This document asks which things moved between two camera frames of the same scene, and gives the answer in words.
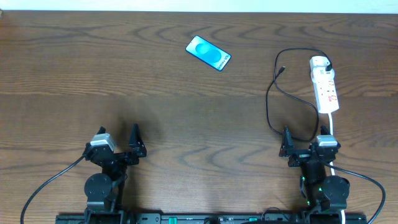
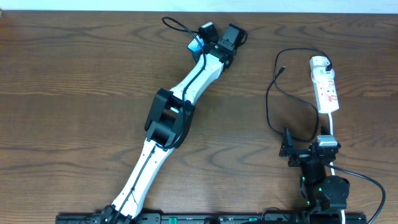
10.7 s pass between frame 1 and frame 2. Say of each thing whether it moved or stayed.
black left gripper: moved
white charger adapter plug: stayed
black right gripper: stayed
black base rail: stayed
